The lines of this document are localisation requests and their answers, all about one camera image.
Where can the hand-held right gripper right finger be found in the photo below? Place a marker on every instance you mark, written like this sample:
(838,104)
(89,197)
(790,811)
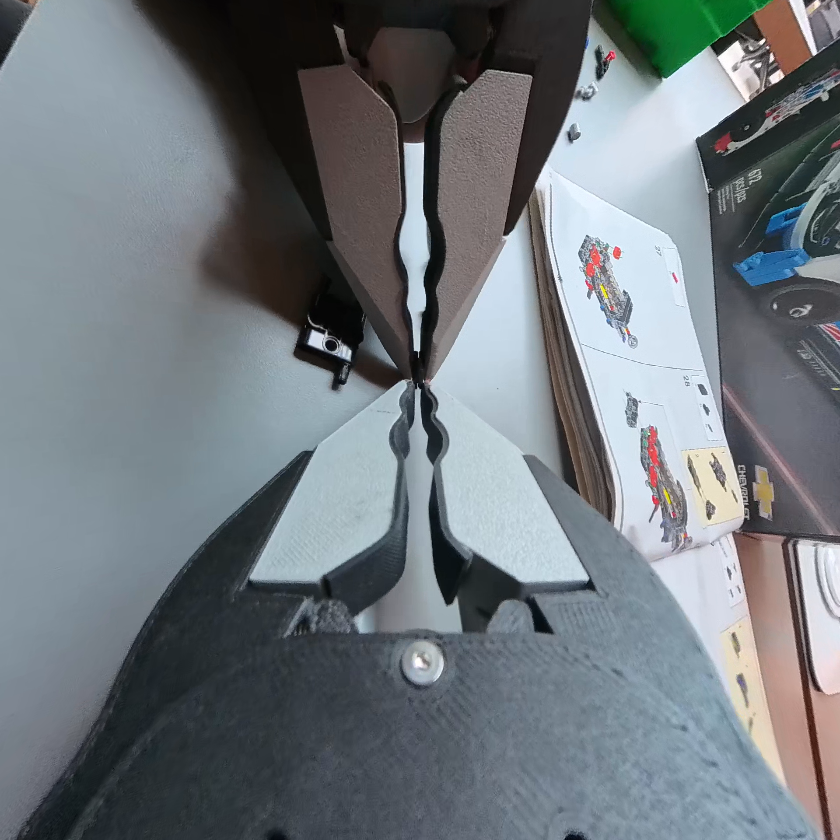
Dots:
(505,518)

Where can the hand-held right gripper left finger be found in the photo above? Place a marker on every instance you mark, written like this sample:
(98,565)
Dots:
(328,512)

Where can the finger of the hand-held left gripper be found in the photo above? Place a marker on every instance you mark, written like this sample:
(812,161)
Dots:
(479,184)
(354,184)

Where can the black and red lego pin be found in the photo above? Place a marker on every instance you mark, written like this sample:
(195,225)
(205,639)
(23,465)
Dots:
(604,58)

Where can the small dark grey lego piece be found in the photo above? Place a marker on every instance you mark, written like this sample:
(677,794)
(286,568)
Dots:
(575,132)

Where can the open lego instruction booklet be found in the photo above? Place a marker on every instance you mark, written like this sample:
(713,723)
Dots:
(630,367)

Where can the black lego set box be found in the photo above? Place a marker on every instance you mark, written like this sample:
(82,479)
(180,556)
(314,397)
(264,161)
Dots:
(781,328)

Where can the green plastic bin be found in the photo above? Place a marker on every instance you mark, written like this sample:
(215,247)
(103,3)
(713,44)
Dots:
(689,33)

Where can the white rounded tray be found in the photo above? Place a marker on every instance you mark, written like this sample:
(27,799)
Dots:
(820,610)

